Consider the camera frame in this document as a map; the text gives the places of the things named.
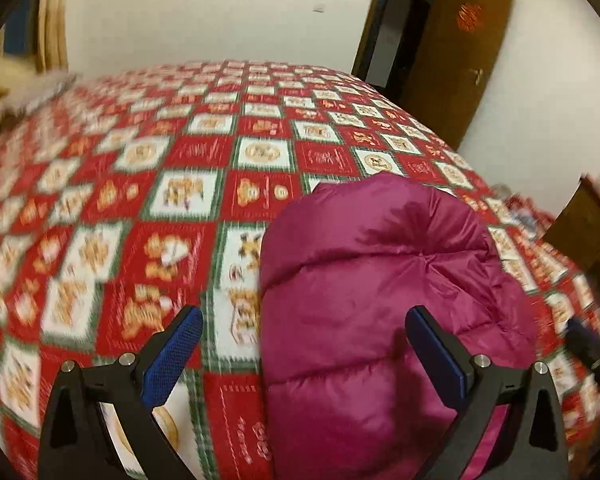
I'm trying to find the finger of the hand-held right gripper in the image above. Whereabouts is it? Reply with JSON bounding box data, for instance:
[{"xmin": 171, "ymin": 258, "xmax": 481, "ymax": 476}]
[{"xmin": 565, "ymin": 317, "xmax": 600, "ymax": 374}]

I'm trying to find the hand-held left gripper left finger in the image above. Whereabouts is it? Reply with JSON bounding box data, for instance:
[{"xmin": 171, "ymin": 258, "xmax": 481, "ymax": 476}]
[{"xmin": 37, "ymin": 305, "xmax": 204, "ymax": 480}]

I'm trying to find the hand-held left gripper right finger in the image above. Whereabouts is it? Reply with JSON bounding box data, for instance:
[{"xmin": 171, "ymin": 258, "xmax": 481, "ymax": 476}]
[{"xmin": 405, "ymin": 305, "xmax": 570, "ymax": 480}]

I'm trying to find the magenta puffer jacket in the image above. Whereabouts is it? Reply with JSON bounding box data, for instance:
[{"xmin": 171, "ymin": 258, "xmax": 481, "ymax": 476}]
[{"xmin": 257, "ymin": 172, "xmax": 541, "ymax": 480}]

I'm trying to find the brown wooden cabinet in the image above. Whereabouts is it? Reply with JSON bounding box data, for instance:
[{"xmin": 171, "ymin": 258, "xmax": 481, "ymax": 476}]
[{"xmin": 537, "ymin": 175, "xmax": 600, "ymax": 288}]

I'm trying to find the red patterned bedspread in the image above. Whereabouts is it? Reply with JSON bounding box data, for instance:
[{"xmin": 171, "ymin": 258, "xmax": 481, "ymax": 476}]
[{"xmin": 0, "ymin": 60, "xmax": 600, "ymax": 480}]

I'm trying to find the brown wooden door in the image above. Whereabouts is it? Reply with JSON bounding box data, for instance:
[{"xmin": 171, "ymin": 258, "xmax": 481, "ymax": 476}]
[{"xmin": 402, "ymin": 0, "xmax": 515, "ymax": 149}]

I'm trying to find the grey knitted pillow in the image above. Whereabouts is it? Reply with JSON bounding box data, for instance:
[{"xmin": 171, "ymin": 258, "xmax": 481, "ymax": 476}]
[{"xmin": 0, "ymin": 71, "xmax": 79, "ymax": 132}]

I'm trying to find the red door decoration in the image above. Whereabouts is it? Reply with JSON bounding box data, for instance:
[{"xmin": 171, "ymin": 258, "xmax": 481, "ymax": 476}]
[{"xmin": 457, "ymin": 4, "xmax": 484, "ymax": 31}]

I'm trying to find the beige pleated curtain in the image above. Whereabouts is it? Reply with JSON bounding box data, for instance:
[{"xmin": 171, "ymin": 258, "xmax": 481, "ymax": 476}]
[{"xmin": 34, "ymin": 0, "xmax": 70, "ymax": 74}]

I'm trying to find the dark door frame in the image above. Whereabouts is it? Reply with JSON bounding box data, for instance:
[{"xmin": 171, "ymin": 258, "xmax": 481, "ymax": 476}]
[{"xmin": 351, "ymin": 0, "xmax": 462, "ymax": 107}]

